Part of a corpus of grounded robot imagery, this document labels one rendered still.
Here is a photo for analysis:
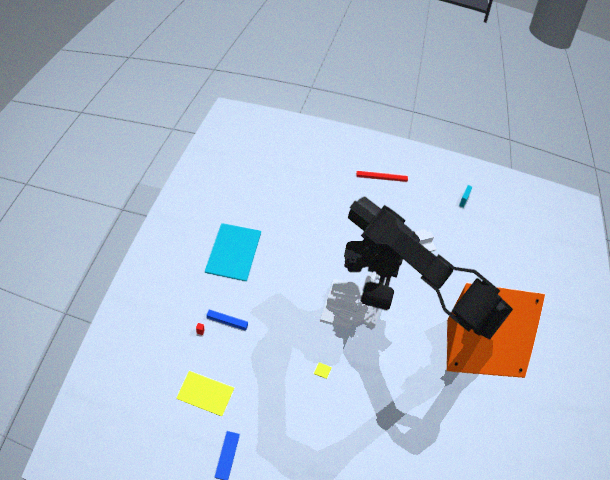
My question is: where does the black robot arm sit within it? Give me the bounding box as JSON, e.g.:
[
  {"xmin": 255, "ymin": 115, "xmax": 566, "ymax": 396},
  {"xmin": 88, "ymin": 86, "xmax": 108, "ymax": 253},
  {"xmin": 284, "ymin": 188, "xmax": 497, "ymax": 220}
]
[{"xmin": 344, "ymin": 196, "xmax": 513, "ymax": 340}]

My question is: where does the red thin bar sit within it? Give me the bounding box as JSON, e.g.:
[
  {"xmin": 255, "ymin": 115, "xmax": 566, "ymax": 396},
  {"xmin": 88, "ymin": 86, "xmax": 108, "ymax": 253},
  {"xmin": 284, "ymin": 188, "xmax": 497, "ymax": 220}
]
[{"xmin": 356, "ymin": 171, "xmax": 408, "ymax": 183}]

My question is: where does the teal flat rectangular plate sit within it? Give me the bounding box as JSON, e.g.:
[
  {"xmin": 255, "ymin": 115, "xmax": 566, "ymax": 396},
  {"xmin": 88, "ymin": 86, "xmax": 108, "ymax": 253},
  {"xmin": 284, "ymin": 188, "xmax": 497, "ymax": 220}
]
[{"xmin": 204, "ymin": 223, "xmax": 261, "ymax": 282}]

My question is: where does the yellow flat rectangular plate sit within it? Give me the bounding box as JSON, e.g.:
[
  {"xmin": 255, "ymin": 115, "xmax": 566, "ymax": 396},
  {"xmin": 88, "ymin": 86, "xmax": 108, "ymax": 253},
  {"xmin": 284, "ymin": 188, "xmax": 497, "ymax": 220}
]
[{"xmin": 176, "ymin": 371, "xmax": 235, "ymax": 416}]

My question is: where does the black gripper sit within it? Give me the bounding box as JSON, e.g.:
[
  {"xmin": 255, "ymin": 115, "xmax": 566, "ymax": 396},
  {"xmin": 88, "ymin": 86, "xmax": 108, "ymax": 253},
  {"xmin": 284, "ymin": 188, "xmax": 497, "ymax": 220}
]
[{"xmin": 360, "ymin": 252, "xmax": 403, "ymax": 310}]

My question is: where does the yellow square tile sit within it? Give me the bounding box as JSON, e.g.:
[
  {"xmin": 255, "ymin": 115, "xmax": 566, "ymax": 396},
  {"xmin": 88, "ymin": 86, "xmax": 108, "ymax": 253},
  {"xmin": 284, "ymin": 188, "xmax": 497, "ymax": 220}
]
[{"xmin": 314, "ymin": 362, "xmax": 332, "ymax": 379}]

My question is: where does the small teal cube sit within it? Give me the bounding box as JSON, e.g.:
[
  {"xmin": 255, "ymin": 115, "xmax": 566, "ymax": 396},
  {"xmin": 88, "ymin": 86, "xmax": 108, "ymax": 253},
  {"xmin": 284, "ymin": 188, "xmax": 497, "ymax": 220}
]
[{"xmin": 459, "ymin": 185, "xmax": 472, "ymax": 208}]

